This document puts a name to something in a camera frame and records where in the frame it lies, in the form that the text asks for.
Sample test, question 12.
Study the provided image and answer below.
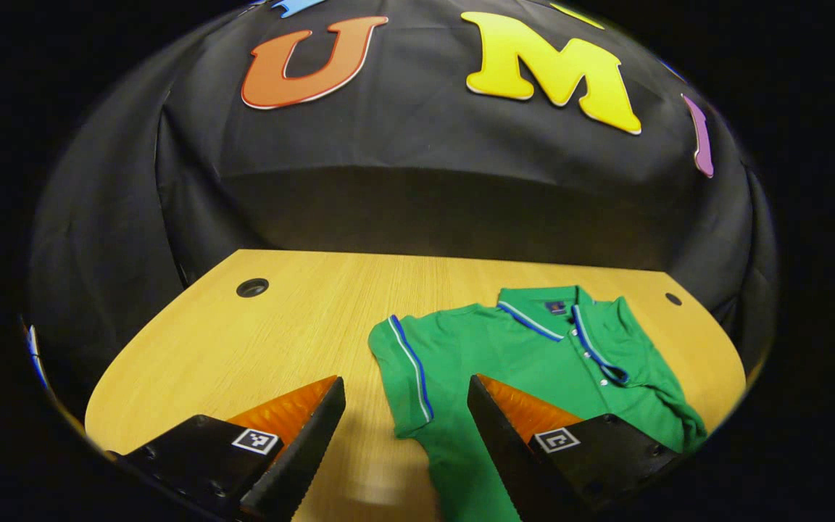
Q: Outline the green T-shirt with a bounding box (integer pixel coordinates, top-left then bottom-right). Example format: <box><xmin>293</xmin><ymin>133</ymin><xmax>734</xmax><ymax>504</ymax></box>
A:
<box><xmin>368</xmin><ymin>285</ymin><xmax>708</xmax><ymax>522</ymax></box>

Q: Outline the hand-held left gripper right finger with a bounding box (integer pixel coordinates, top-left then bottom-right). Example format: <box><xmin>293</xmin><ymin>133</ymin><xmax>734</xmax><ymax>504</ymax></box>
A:
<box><xmin>466</xmin><ymin>373</ymin><xmax>684</xmax><ymax>522</ymax></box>

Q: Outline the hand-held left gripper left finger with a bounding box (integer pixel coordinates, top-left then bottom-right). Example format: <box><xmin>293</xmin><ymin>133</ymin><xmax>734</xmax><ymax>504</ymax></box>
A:
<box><xmin>108</xmin><ymin>375</ymin><xmax>347</xmax><ymax>522</ymax></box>

